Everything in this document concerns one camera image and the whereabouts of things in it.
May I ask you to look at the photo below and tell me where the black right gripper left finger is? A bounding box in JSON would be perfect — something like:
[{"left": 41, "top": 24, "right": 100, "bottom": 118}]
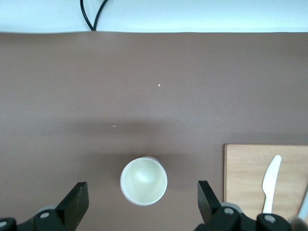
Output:
[{"left": 33, "top": 181, "right": 90, "bottom": 231}]

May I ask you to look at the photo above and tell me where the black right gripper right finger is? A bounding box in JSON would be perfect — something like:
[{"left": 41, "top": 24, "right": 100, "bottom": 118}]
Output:
[{"left": 194, "top": 180, "right": 244, "bottom": 231}]

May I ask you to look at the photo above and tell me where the white IKEA cup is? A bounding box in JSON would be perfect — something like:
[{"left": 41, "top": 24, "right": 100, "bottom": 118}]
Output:
[{"left": 119, "top": 155, "right": 168, "bottom": 206}]

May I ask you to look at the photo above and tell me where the wooden cutting board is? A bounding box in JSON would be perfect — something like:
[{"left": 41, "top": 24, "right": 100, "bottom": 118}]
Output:
[{"left": 223, "top": 143, "right": 308, "bottom": 223}]

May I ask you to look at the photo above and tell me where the white plastic knife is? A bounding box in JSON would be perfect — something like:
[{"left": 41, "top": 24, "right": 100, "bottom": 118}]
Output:
[{"left": 261, "top": 154, "right": 282, "bottom": 215}]

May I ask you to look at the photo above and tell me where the grey plastic knife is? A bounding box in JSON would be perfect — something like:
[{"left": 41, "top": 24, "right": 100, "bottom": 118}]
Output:
[{"left": 290, "top": 191, "right": 308, "bottom": 231}]

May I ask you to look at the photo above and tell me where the thin black hanging cable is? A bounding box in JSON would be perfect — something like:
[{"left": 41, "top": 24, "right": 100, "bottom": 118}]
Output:
[
  {"left": 80, "top": 0, "right": 95, "bottom": 32},
  {"left": 92, "top": 0, "right": 109, "bottom": 32}
]

